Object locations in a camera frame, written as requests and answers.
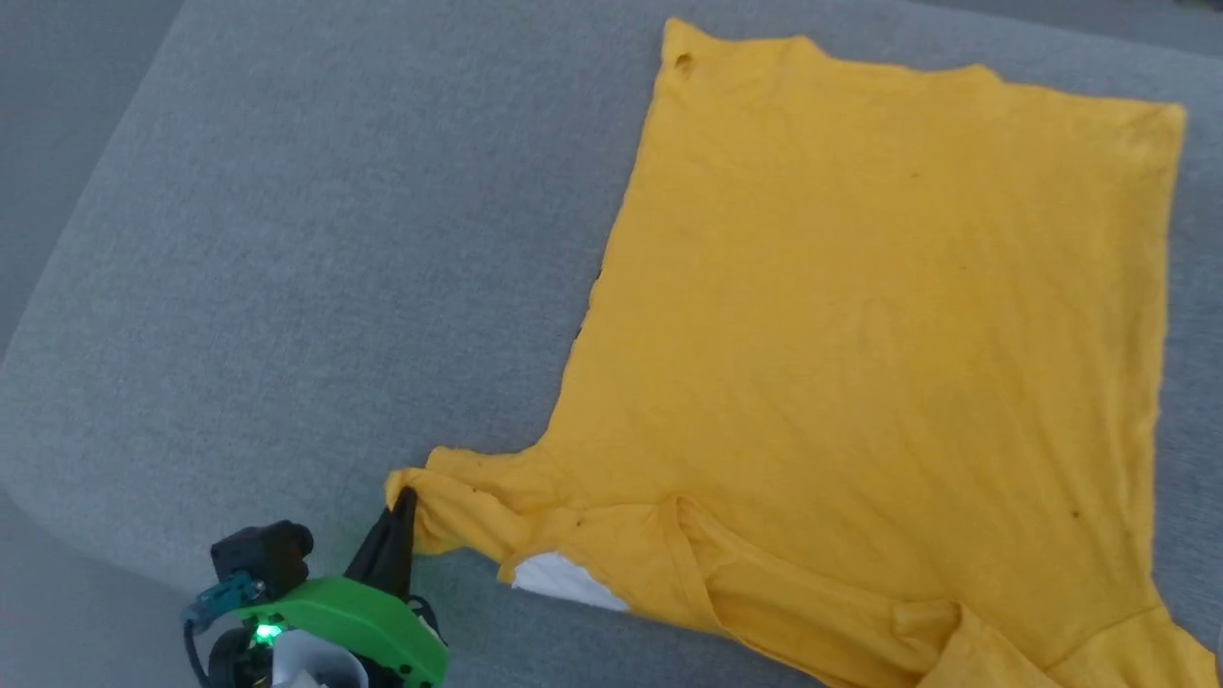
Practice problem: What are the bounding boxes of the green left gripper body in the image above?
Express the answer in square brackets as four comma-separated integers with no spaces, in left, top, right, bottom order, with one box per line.
[206,575,450,688]

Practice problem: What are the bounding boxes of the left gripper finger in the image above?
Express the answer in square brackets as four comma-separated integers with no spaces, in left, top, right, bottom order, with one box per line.
[343,505,400,589]
[384,486,419,600]

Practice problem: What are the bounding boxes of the yellow t-shirt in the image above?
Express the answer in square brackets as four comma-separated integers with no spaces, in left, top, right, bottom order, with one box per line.
[384,16,1221,688]

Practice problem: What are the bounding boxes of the grey fabric sofa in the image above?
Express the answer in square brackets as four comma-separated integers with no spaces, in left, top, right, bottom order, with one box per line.
[0,0,1223,688]

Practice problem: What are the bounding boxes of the left arm cable teal plug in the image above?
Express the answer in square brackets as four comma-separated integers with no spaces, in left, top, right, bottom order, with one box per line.
[181,570,266,688]

